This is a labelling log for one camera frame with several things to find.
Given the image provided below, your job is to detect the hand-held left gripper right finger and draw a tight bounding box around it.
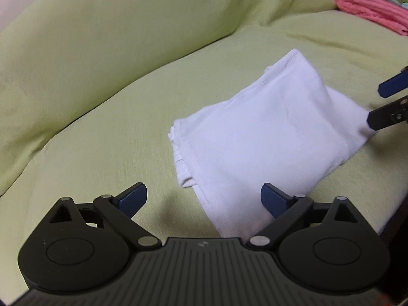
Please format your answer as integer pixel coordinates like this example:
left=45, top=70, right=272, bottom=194
left=249, top=183, right=373, bottom=249

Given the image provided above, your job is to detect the white garment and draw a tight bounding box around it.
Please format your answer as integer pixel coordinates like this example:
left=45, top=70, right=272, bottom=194
left=167, top=49, right=372, bottom=239

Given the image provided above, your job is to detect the green covered sofa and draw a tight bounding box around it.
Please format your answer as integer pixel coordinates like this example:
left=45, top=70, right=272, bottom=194
left=0, top=0, right=408, bottom=256

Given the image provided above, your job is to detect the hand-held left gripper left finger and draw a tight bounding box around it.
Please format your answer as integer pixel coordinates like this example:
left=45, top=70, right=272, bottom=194
left=45, top=182, right=162, bottom=250

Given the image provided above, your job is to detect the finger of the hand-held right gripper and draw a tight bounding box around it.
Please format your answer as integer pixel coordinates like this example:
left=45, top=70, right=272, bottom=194
left=367, top=95, right=408, bottom=131
left=379, top=69, right=408, bottom=99

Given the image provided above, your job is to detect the pink folded cloth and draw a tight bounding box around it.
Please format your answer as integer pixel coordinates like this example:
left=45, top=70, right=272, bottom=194
left=334, top=0, right=408, bottom=37

